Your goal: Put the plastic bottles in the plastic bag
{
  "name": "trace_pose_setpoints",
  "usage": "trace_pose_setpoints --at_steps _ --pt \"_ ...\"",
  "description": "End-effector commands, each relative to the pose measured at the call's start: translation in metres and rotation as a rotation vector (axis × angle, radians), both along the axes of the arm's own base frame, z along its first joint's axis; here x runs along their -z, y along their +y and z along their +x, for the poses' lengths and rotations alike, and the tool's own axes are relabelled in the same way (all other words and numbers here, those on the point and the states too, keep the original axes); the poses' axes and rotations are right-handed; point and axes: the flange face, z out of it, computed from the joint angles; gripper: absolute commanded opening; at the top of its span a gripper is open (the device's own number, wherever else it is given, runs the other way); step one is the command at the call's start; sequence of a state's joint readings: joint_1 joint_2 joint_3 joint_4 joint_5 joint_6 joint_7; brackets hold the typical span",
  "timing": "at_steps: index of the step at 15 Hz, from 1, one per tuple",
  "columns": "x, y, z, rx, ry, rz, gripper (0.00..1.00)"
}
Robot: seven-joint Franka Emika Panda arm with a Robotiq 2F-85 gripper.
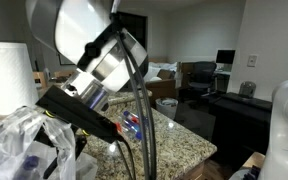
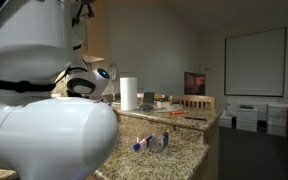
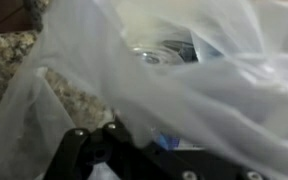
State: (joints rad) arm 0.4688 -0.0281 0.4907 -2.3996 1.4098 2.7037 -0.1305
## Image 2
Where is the black pen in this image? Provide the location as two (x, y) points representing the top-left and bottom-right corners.
(183, 116), (208, 122)

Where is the white storage box stack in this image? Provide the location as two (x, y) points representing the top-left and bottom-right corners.
(235, 104), (259, 133)

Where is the small white bin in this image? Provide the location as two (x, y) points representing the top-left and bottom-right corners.
(218, 110), (234, 129)

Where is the orange marker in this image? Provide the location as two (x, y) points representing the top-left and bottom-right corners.
(168, 110), (187, 117)

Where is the thick black cable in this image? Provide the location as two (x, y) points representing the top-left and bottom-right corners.
(0, 0), (67, 95)

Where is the small dark box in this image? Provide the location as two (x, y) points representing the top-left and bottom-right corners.
(142, 91), (156, 104)

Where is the small white container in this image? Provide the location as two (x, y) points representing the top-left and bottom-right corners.
(155, 99), (172, 109)

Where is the wooden counter cabinet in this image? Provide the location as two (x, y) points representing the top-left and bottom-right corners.
(190, 114), (222, 180)

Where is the white projection screen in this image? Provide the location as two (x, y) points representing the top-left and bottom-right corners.
(224, 26), (288, 98)

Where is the wooden wall cabinet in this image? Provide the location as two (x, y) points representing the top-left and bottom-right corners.
(83, 3), (113, 64)

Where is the dark computer mouse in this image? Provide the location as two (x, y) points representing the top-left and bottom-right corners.
(137, 103), (156, 112)

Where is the white plate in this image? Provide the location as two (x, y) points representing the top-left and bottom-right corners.
(157, 103), (185, 113)

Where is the clear plastic water bottle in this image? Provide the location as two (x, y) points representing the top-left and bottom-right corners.
(148, 130), (170, 154)
(132, 133), (154, 153)

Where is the white paper towel roll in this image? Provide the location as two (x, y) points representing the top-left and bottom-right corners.
(119, 77), (139, 112)

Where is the white drawer unit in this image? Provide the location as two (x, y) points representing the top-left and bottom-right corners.
(266, 102), (288, 137)

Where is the white wall phone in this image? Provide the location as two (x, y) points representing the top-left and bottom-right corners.
(109, 64), (119, 82)

